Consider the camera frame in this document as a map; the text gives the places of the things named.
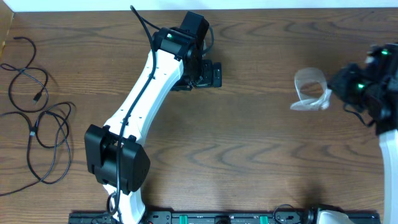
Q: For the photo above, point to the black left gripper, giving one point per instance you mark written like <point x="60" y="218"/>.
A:
<point x="207" y="79"/>

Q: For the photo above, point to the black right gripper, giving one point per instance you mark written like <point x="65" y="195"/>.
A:
<point x="336" y="83"/>

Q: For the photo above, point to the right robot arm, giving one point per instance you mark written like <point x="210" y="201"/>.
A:
<point x="374" y="89"/>

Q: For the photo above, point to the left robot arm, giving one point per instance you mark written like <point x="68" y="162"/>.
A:
<point x="115" y="152"/>

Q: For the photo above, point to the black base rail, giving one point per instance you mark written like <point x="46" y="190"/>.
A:
<point x="282" y="214"/>

